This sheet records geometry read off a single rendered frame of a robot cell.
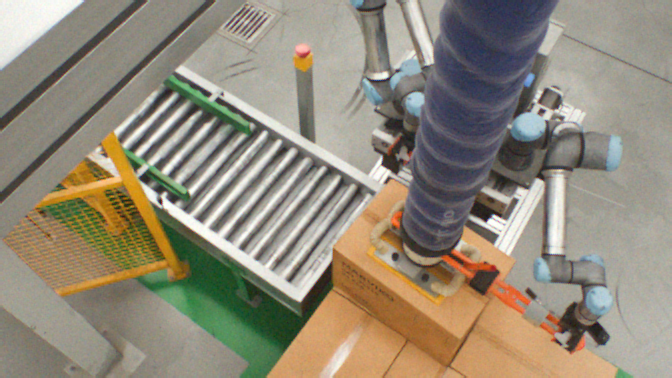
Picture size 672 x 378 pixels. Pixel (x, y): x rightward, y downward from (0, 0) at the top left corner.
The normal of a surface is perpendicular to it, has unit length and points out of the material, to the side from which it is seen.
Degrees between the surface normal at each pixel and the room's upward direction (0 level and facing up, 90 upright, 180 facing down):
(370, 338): 0
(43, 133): 90
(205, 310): 0
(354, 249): 0
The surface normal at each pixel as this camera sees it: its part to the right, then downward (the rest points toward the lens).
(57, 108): 0.82, 0.50
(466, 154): 0.09, 0.66
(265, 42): 0.00, -0.49
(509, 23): -0.06, 0.85
